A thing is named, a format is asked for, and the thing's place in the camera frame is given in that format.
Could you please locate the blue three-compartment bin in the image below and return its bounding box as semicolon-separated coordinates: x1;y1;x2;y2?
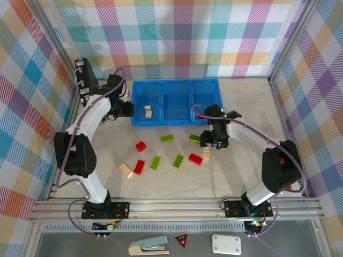
130;78;225;126

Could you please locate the black hard case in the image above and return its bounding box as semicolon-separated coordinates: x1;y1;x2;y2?
73;57;100;107

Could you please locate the slotted metal strip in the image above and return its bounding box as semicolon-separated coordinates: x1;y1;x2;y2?
42;223;247;232

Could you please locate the red triangle sign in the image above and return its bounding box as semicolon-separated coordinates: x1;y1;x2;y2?
172;232;189;249

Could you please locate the white rectangular plate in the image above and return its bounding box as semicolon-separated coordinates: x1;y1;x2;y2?
211;234;242;256

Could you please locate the grey blue stapler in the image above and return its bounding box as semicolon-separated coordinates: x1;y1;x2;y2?
128;235;170;256

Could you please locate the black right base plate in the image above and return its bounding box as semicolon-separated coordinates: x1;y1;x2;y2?
223;199;274;218

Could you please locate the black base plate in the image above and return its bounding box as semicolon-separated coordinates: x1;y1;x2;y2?
223;199;274;218
81;201;131;221

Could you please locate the aluminium front rail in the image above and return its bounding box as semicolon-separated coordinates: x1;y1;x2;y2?
28;197;325;223

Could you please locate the aluminium frame post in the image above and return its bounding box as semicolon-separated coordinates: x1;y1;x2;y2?
25;0;81;81
266;0;322;84

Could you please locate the right cable connector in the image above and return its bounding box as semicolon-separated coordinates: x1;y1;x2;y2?
245;219;265;233

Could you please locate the cable connector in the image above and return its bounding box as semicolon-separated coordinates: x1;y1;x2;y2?
245;219;265;233
92;221;118;231

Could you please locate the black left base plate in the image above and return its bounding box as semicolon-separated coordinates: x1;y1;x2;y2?
81;201;131;221

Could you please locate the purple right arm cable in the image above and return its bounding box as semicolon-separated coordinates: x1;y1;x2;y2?
192;103;308;238

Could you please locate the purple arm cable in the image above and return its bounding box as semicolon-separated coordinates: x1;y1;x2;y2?
192;103;308;238
55;68;126;238

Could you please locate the left cable connector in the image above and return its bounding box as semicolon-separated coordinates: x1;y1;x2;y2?
92;221;118;231

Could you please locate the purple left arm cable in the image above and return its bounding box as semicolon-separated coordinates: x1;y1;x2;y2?
55;68;126;238

